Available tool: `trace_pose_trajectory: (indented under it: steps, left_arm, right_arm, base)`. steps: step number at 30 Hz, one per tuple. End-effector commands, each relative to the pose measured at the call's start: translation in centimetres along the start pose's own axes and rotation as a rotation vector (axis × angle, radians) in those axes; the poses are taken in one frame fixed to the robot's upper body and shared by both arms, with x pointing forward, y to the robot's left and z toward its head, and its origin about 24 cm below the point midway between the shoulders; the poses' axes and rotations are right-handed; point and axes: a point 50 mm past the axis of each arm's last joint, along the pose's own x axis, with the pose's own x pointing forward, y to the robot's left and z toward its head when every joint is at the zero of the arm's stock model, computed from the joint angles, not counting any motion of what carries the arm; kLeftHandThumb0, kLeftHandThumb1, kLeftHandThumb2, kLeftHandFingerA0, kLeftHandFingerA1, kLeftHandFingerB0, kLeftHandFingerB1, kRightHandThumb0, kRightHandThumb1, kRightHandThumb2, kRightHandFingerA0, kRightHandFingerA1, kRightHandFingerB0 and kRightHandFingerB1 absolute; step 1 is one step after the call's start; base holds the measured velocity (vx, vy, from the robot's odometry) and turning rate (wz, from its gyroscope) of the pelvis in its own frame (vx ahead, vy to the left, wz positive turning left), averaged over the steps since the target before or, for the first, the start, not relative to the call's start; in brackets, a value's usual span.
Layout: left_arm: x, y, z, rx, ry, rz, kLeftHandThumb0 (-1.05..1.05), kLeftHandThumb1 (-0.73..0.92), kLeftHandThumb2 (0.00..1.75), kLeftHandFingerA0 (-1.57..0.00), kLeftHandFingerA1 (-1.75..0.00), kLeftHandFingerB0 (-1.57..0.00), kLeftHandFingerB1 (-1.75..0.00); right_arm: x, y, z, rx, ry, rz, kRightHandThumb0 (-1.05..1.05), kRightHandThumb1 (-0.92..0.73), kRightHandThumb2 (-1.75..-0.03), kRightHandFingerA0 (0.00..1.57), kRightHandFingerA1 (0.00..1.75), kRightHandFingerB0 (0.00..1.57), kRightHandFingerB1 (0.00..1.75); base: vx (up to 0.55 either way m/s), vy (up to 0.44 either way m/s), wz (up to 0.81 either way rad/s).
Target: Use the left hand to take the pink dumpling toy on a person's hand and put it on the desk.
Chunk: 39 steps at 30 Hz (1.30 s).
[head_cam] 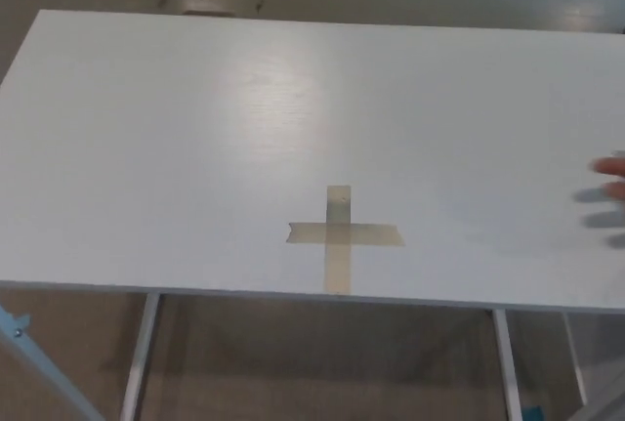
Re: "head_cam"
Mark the person's bare hand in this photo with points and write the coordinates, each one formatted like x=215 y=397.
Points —
x=613 y=166

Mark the teal floor tape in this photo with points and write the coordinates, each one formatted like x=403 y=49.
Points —
x=534 y=414

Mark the grey metal frame bar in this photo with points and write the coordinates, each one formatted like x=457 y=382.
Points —
x=603 y=404

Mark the light blue metal frame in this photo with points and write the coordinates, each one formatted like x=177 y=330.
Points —
x=34 y=367

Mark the white table leg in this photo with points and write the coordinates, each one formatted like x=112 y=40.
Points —
x=139 y=362
x=576 y=362
x=508 y=367

